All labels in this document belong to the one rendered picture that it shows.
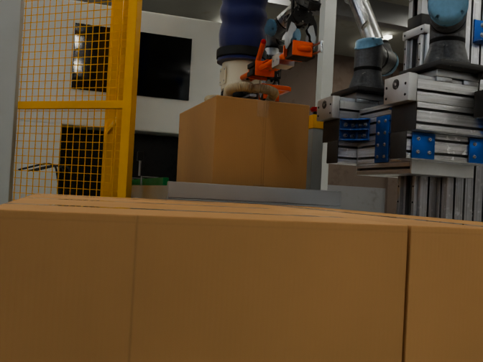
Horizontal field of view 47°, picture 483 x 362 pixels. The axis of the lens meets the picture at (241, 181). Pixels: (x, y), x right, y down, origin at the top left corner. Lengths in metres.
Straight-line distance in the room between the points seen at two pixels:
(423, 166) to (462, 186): 0.24
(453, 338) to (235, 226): 0.41
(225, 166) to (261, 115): 0.25
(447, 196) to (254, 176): 0.72
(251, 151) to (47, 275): 1.52
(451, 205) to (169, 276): 1.57
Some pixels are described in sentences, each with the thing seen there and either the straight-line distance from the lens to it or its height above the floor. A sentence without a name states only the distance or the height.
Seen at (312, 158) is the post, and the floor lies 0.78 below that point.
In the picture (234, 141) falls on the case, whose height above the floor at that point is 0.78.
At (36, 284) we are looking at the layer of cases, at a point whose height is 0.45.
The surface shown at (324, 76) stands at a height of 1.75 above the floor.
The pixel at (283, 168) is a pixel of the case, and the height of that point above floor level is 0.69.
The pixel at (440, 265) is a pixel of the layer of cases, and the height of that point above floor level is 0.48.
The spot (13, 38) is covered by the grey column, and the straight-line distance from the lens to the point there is 2.75.
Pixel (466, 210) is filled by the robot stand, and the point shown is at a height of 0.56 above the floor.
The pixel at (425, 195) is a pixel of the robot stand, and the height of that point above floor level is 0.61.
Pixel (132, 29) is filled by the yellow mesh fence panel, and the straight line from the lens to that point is 2.87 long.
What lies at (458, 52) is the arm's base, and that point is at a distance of 1.99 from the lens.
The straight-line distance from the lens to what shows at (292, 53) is 1.91.
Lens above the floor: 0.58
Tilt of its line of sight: 1 degrees up
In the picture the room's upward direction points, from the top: 3 degrees clockwise
